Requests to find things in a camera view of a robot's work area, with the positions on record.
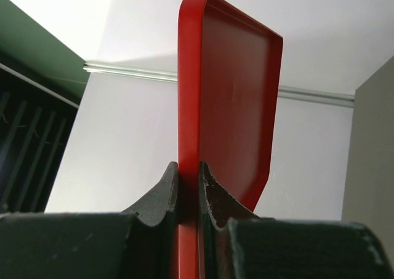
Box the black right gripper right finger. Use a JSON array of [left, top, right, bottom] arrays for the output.
[[198, 162, 393, 278]]

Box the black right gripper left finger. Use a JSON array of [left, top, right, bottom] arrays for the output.
[[1, 162, 179, 278]]

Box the red box lid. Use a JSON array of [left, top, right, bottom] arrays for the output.
[[177, 0, 283, 278]]

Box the aluminium frame post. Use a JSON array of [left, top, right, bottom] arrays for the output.
[[82, 62, 355, 107]]

